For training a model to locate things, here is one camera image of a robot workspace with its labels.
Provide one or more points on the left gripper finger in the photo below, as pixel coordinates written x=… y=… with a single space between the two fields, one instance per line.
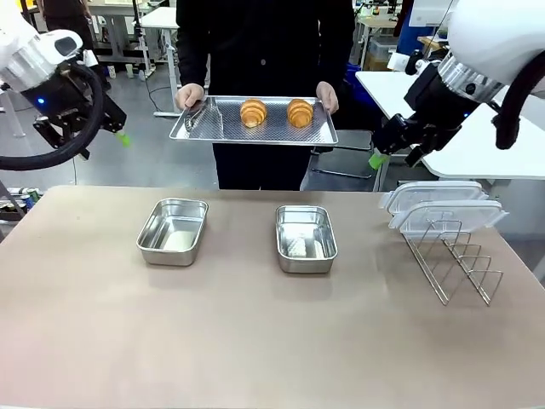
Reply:
x=113 y=117
x=51 y=128

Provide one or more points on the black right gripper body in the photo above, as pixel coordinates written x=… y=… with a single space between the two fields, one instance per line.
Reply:
x=434 y=102

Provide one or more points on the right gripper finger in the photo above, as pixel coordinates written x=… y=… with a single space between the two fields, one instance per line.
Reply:
x=428 y=147
x=396 y=134

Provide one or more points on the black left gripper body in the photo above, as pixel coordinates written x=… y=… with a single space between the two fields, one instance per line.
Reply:
x=64 y=91

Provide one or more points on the clear plastic clip-lock lid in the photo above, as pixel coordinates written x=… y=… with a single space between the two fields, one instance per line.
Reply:
x=434 y=191
x=460 y=213

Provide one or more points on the silver metal tongs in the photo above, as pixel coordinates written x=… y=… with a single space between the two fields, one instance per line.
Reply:
x=191 y=121

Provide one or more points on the golden croissant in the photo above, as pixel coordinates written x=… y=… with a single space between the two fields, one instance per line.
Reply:
x=253 y=111
x=300 y=111

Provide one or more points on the silver metal baking tray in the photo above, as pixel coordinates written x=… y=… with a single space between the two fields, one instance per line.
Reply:
x=272 y=132

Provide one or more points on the rectangular stainless steel container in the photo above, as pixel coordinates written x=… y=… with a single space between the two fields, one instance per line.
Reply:
x=170 y=256
x=304 y=264

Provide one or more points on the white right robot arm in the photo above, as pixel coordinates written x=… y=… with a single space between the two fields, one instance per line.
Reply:
x=494 y=34

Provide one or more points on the person's left forearm black sleeve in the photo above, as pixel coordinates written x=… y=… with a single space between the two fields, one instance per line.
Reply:
x=338 y=64

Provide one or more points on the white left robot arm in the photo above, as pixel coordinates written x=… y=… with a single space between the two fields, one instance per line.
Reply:
x=25 y=47

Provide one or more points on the person's right forearm black sleeve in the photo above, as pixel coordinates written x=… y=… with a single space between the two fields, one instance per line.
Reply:
x=191 y=68

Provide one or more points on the person's left hand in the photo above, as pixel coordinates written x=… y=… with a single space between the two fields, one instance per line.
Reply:
x=328 y=94

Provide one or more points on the person's right hand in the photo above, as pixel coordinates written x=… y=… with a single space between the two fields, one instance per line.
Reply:
x=189 y=96

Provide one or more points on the white side table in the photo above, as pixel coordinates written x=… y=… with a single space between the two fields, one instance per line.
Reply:
x=468 y=157

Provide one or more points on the white bottle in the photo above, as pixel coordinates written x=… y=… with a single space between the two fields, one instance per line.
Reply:
x=112 y=71

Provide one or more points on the blue partition panel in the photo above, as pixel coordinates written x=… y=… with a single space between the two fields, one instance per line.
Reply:
x=426 y=42

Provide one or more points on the green can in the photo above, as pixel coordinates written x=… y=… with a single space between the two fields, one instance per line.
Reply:
x=34 y=195

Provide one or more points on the translucent plastic storage box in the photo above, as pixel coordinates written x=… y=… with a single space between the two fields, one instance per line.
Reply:
x=383 y=53

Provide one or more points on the blue jacket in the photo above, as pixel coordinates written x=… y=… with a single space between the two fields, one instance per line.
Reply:
x=352 y=70

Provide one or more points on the background person in dark clothes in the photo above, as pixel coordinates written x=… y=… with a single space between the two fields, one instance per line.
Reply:
x=64 y=13

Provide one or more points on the blue can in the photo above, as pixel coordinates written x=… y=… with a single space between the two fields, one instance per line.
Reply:
x=26 y=203

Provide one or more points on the white poster board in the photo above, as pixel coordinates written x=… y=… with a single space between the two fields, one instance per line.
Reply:
x=430 y=13

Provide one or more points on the wooden-top background desk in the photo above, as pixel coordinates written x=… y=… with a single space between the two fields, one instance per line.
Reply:
x=374 y=21

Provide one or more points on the white height-adjustable background desk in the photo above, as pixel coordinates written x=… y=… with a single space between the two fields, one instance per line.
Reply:
x=162 y=19

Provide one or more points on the person's torso in black clothing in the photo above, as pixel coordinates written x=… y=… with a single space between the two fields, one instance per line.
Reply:
x=264 y=42

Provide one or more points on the metal frame chair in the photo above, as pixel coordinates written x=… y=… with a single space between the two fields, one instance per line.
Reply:
x=353 y=138

